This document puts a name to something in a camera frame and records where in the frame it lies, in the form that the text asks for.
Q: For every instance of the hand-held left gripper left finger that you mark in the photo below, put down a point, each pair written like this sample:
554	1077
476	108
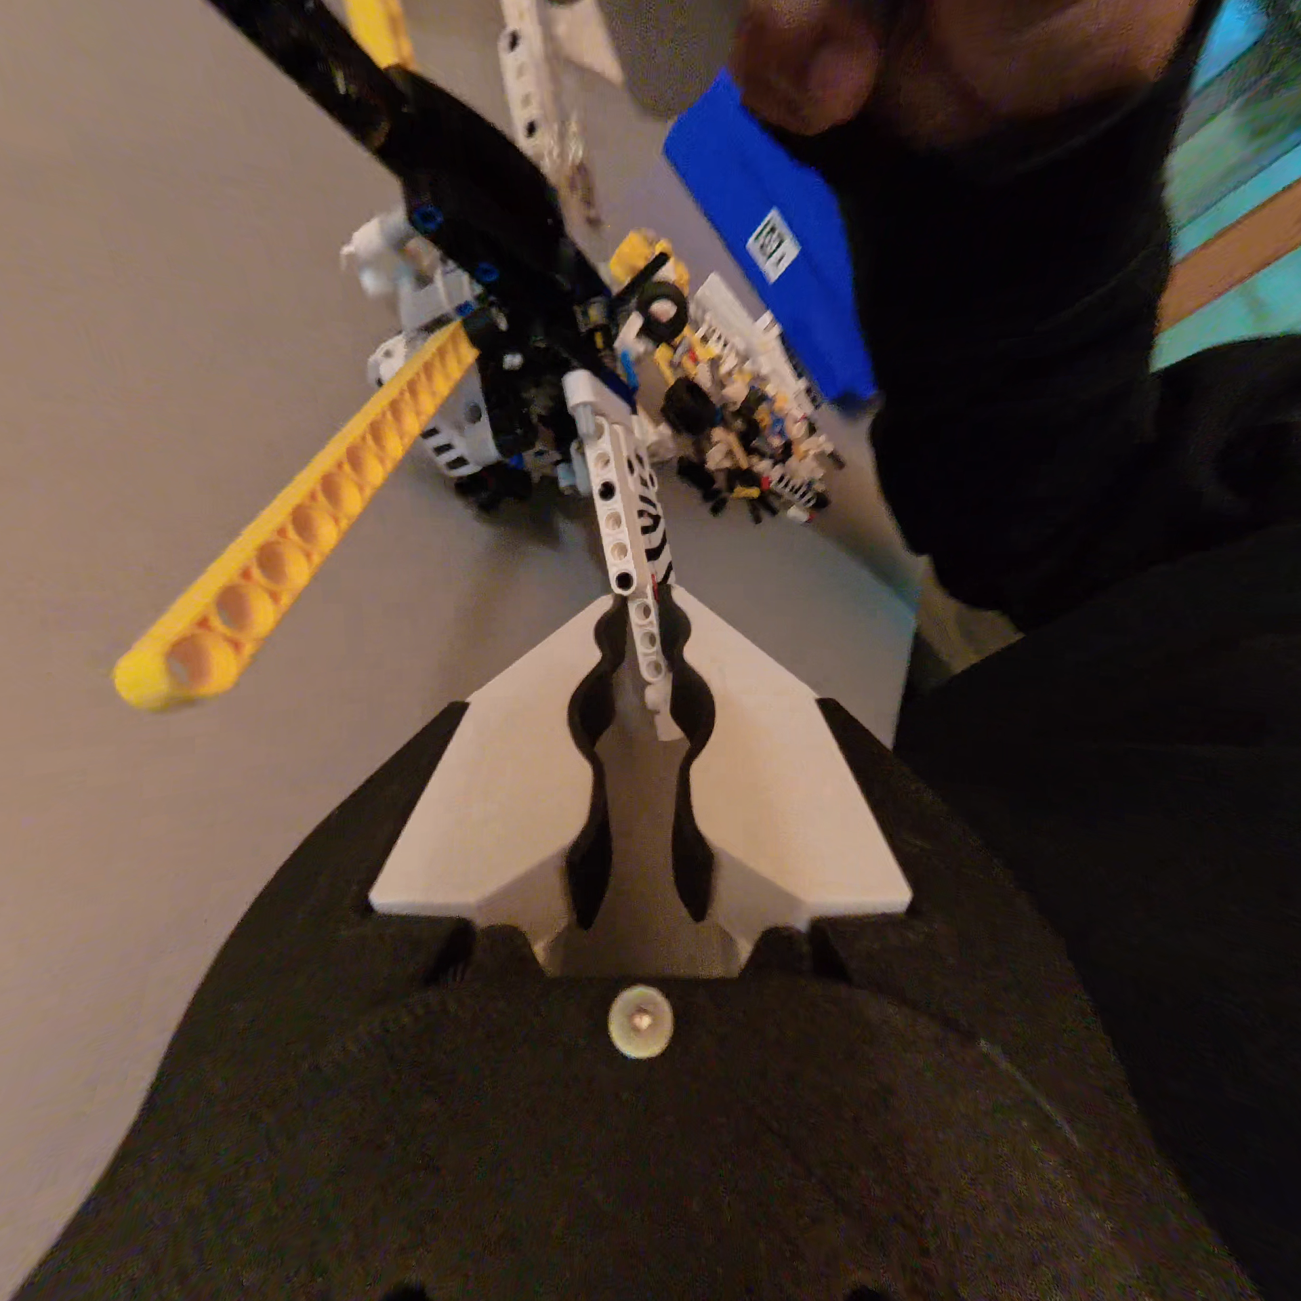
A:
478	814

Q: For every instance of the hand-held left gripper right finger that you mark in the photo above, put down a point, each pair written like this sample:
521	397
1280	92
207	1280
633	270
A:
794	814

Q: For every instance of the toy brick model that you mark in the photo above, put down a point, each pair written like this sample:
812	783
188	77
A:
478	204

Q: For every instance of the person's right forearm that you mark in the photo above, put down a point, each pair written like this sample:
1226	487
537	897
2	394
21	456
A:
1017	355

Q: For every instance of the person's right hand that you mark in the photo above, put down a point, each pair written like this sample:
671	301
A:
966	61

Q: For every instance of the white toy beam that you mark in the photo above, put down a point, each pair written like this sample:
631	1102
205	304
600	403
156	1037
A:
529	92

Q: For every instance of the blue plastic box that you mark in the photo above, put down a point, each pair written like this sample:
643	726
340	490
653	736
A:
783	183

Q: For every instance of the heap of toy bricks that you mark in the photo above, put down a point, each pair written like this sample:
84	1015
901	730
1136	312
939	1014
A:
747	417

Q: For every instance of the person's black clothing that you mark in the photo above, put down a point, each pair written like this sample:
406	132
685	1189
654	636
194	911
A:
1168	865

